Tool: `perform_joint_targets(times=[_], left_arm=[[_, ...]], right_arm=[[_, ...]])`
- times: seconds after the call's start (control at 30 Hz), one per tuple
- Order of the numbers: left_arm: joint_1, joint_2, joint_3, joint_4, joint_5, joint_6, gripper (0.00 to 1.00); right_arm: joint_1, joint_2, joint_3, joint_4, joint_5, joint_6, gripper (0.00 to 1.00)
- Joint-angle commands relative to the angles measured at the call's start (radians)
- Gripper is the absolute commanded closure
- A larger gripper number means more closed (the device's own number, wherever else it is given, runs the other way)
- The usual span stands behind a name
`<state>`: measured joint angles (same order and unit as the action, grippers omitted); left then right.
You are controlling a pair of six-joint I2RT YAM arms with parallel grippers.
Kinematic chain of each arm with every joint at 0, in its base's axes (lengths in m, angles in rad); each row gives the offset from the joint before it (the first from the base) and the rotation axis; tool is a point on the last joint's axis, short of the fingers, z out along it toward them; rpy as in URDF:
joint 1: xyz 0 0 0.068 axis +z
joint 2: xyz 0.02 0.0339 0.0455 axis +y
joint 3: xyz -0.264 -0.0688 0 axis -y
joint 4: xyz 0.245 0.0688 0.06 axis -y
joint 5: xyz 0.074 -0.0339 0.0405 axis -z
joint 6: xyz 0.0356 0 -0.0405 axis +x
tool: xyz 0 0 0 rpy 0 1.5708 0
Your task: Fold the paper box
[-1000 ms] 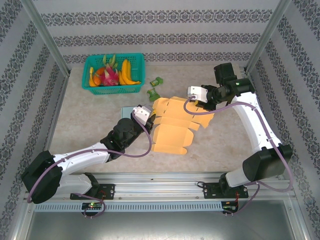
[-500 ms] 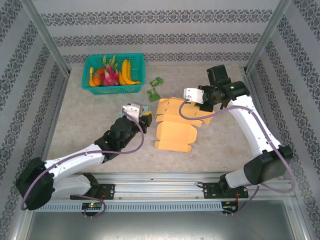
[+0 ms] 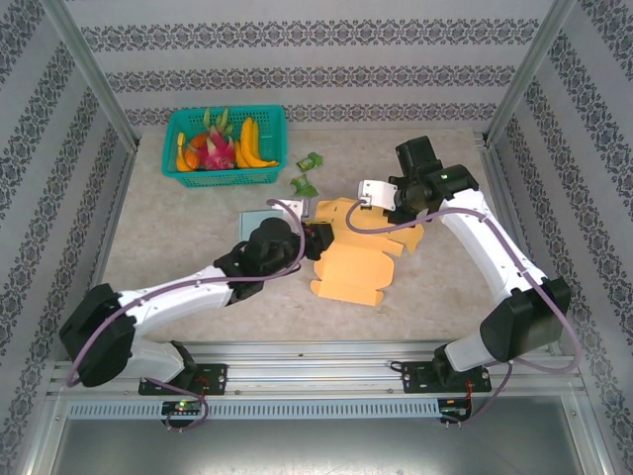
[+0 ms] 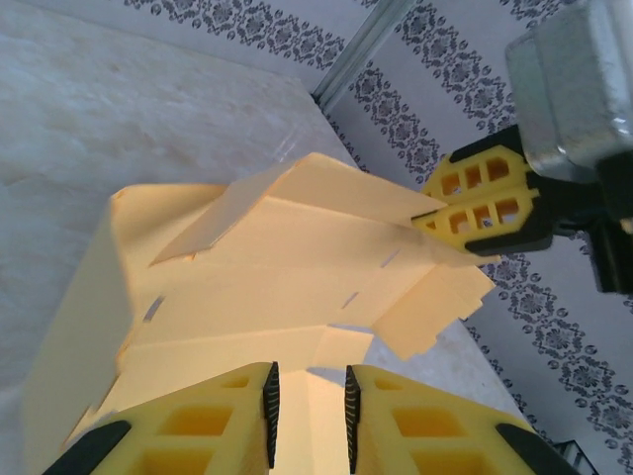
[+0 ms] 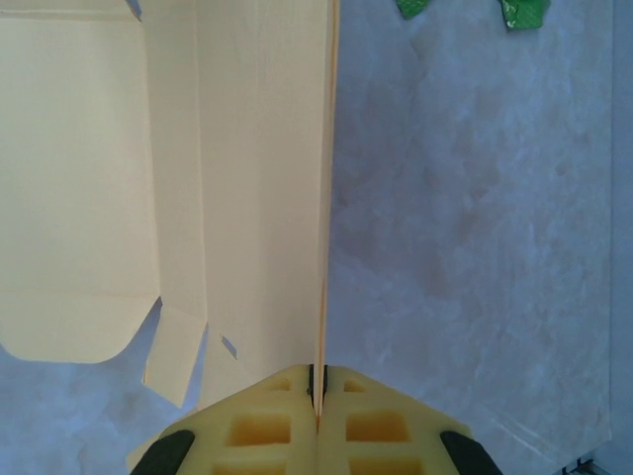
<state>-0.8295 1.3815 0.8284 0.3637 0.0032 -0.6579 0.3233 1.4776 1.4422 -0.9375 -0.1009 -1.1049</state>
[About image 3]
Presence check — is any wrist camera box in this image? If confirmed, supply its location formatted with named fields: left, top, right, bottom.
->
left=356, top=178, right=399, bottom=210
left=289, top=197, right=314, bottom=223

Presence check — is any pink dragon fruit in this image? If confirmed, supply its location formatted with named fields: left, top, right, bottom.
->
left=197, top=107, right=237, bottom=172

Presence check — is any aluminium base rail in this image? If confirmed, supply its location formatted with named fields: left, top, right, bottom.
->
left=46, top=339, right=589, bottom=400

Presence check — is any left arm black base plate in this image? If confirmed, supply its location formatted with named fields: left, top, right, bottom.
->
left=137, top=363, right=229, bottom=397

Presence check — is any teal plastic basket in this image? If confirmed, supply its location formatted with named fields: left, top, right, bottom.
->
left=162, top=104, right=289, bottom=189

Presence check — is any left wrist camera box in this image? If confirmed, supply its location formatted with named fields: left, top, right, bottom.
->
left=289, top=197, right=314, bottom=223

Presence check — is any slotted grey cable duct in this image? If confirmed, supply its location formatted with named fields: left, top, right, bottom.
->
left=66, top=399, right=444, bottom=422

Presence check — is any light blue paper box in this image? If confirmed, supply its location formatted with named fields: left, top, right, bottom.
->
left=238, top=211, right=286, bottom=244

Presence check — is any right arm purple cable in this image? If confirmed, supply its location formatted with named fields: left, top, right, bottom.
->
left=344, top=197, right=583, bottom=428

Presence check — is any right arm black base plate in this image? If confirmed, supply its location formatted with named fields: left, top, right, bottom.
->
left=400, top=360, right=494, bottom=396

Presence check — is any aluminium side rail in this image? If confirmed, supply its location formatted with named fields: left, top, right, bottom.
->
left=67, top=145, right=142, bottom=360
left=477, top=133, right=565, bottom=357

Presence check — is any aluminium frame post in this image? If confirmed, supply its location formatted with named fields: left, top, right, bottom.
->
left=39, top=0, right=143, bottom=152
left=483, top=0, right=580, bottom=147

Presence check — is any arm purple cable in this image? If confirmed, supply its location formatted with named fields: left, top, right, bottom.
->
left=63, top=197, right=307, bottom=432
left=344, top=197, right=583, bottom=428

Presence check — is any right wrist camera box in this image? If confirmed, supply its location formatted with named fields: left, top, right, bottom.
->
left=356, top=178, right=399, bottom=210

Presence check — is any orange mango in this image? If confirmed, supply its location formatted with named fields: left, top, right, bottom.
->
left=175, top=147, right=203, bottom=172

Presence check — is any orange paper box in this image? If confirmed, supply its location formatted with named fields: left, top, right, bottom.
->
left=309, top=196, right=427, bottom=307

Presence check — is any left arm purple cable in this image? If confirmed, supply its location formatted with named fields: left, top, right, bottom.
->
left=63, top=197, right=307, bottom=432

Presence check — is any grey metal panel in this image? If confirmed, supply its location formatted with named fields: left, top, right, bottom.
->
left=29, top=415, right=609, bottom=475

